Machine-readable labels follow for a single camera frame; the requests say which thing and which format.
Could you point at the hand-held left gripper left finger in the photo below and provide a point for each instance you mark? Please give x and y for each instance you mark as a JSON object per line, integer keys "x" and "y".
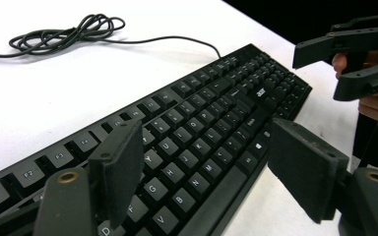
{"x": 118, "y": 170}

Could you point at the black computer keyboard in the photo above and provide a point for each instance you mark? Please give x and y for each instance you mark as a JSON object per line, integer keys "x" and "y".
{"x": 193, "y": 124}

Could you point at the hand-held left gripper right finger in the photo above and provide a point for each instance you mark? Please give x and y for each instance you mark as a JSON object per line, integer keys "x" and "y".
{"x": 302, "y": 164}

